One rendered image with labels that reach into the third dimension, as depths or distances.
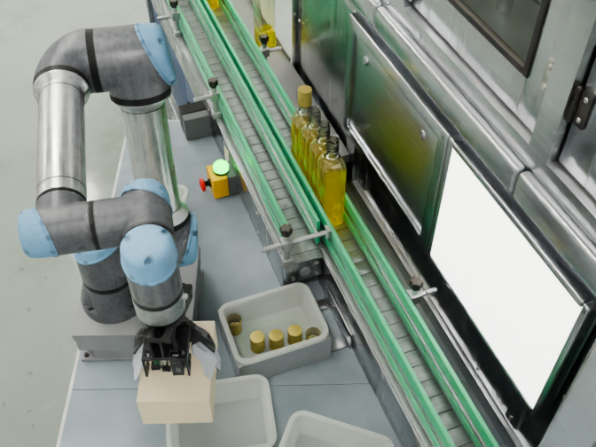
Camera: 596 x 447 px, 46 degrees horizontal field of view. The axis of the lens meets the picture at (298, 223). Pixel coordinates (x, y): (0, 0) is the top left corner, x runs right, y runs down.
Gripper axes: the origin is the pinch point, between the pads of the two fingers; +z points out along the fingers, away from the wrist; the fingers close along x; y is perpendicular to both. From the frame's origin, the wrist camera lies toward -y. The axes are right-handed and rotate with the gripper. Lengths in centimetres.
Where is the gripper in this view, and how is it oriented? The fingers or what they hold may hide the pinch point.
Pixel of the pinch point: (178, 365)
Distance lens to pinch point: 128.4
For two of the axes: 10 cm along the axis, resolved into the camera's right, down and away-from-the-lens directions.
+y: 0.3, 7.4, -6.8
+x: 10.0, -0.2, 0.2
